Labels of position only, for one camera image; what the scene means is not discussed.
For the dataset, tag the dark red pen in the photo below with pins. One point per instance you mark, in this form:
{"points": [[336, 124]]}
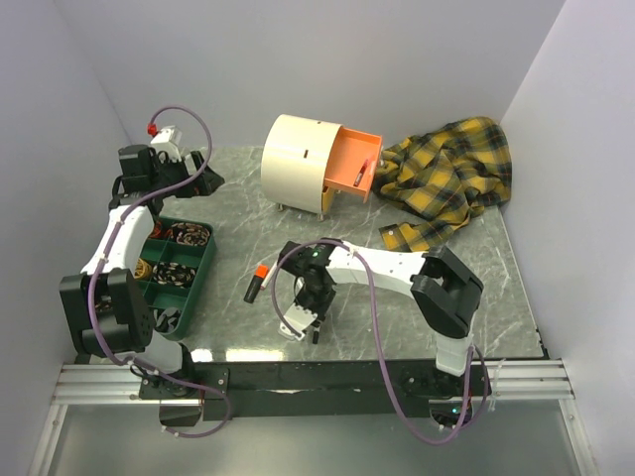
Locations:
{"points": [[361, 173]]}

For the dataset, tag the yellow plaid cloth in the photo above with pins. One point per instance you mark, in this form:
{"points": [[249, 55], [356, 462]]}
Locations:
{"points": [[444, 178]]}

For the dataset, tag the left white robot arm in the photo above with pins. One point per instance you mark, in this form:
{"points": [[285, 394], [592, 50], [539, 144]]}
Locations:
{"points": [[130, 300]]}

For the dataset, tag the black binder clips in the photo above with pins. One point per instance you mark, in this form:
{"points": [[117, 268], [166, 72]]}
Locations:
{"points": [[167, 320]]}

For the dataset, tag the round drawer organizer box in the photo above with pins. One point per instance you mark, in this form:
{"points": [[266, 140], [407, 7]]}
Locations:
{"points": [[306, 162]]}

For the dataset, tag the yellow rubber bands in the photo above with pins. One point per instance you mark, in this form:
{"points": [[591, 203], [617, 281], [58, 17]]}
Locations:
{"points": [[143, 270]]}

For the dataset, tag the orange black highlighter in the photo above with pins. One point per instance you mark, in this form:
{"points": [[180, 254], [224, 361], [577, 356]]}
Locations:
{"points": [[256, 283]]}

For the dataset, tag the green compartment tray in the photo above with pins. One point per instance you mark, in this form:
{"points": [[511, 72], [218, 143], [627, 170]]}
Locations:
{"points": [[159, 297]]}

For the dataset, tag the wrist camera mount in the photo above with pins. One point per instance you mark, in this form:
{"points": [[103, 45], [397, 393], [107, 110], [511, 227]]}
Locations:
{"points": [[297, 322], [167, 141]]}

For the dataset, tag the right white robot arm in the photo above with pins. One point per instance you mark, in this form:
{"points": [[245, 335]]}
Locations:
{"points": [[446, 292]]}

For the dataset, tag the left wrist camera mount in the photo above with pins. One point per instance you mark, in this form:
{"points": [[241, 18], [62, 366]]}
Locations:
{"points": [[167, 141]]}

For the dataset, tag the black base beam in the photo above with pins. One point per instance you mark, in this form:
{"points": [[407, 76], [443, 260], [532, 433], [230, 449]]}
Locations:
{"points": [[215, 391]]}

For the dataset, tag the orange rubber bands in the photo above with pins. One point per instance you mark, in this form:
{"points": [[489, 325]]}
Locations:
{"points": [[158, 231]]}

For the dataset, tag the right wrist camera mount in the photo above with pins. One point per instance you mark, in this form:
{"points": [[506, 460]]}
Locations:
{"points": [[297, 322]]}

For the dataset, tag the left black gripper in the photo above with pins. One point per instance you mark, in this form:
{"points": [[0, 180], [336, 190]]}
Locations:
{"points": [[204, 184]]}

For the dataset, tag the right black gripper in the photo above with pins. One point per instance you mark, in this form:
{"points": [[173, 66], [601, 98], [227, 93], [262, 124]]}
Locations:
{"points": [[320, 311]]}

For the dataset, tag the purple cap marker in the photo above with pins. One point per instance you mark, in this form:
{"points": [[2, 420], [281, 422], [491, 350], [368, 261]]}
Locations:
{"points": [[269, 276]]}

